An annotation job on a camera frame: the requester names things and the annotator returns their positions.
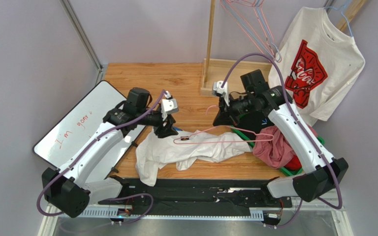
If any black garment in bin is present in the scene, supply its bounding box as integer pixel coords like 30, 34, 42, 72
236, 111, 274, 134

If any white flower print t-shirt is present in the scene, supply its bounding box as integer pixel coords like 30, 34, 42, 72
135, 131, 252, 186

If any pink crumpled shirt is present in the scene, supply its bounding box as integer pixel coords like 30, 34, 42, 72
252, 125, 318, 170

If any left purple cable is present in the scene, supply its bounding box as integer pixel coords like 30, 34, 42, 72
37, 89, 168, 226

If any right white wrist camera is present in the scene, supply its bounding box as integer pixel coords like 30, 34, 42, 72
212, 81, 230, 106

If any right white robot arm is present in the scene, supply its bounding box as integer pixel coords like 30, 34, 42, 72
212, 70, 349, 202

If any green plastic bin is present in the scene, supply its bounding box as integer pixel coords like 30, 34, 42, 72
231, 126, 325, 179

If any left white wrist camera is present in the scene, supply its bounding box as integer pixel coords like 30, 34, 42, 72
160, 90, 179, 121

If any blue wire hanger on rack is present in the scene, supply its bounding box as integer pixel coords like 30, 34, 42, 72
224, 0, 284, 63

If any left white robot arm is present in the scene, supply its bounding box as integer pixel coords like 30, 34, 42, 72
36, 88, 179, 218

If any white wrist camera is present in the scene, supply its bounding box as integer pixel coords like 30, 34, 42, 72
160, 90, 179, 121
212, 81, 230, 106

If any wooden hanger rack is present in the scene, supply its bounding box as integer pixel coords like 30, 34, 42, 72
199, 0, 366, 96

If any purple cable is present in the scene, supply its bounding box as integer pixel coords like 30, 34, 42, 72
221, 53, 344, 229
37, 89, 168, 226

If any pink wire hanger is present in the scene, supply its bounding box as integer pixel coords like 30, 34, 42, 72
220, 0, 275, 61
173, 104, 275, 145

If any red garment in bin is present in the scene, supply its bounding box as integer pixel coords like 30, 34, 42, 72
284, 155, 302, 171

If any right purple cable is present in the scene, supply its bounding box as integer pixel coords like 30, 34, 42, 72
221, 53, 344, 229

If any white t-shirt red print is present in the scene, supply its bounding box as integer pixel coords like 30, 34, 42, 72
268, 7, 365, 126

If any blue hanger holding shirt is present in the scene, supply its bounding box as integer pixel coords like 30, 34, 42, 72
324, 3, 354, 37

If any aluminium corner frame post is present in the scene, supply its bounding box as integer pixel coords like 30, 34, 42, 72
60, 0, 107, 84

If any whiteboard with red writing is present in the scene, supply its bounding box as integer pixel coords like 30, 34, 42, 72
33, 81, 145, 182

